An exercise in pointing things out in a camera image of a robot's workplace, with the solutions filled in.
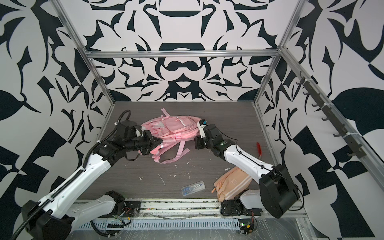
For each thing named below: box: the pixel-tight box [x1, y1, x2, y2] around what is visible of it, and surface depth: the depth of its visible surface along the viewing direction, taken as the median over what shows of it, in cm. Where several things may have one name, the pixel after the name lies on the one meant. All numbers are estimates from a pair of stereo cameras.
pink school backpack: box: [141, 108, 202, 164], surface depth 87 cm
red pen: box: [256, 142, 263, 160], surface depth 96 cm
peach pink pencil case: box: [211, 166, 253, 202], surface depth 82 cm
